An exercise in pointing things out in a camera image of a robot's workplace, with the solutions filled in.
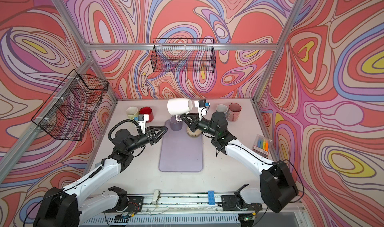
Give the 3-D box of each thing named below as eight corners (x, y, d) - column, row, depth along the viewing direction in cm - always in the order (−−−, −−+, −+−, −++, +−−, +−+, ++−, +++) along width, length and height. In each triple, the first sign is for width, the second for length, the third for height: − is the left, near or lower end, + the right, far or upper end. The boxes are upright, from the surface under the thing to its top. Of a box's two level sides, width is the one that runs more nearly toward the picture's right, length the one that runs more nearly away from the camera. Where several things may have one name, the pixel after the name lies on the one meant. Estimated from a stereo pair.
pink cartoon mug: (226, 123, 110) (229, 111, 99) (224, 115, 115) (228, 102, 104) (237, 123, 110) (242, 110, 99) (235, 115, 115) (240, 102, 104)
